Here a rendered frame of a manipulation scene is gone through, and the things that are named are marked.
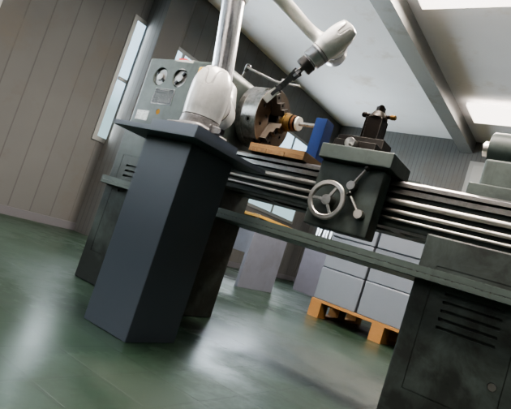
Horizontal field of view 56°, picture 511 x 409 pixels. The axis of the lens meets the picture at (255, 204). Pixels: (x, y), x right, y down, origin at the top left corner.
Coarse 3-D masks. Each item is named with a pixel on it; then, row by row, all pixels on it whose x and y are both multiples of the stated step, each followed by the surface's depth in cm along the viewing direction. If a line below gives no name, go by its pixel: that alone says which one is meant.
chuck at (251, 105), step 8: (256, 88) 239; (264, 88) 238; (272, 88) 239; (248, 96) 236; (256, 96) 233; (248, 104) 233; (256, 104) 230; (264, 104) 234; (288, 104) 250; (248, 112) 232; (256, 112) 230; (264, 112) 235; (240, 120) 235; (256, 120) 231; (264, 120) 237; (272, 120) 248; (248, 128) 234; (256, 128) 233; (248, 136) 237; (256, 136) 234; (280, 136) 251; (248, 144) 243; (272, 144) 246; (280, 144) 252
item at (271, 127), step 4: (268, 124) 239; (272, 124) 238; (276, 124) 237; (280, 124) 235; (264, 128) 238; (268, 128) 237; (272, 128) 236; (276, 128) 235; (280, 128) 235; (264, 132) 236; (268, 132) 235; (272, 132) 235; (276, 132) 236; (280, 132) 237; (260, 136) 235; (264, 136) 234; (268, 136) 235; (272, 136) 237; (276, 136) 237; (256, 140) 237; (260, 140) 238; (264, 140) 235; (268, 140) 236
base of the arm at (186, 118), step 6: (186, 114) 182; (192, 114) 181; (174, 120) 184; (180, 120) 183; (186, 120) 181; (192, 120) 180; (198, 120) 180; (204, 120) 181; (210, 120) 182; (204, 126) 181; (210, 126) 181; (216, 126) 185; (216, 132) 180; (222, 132) 182; (222, 138) 188
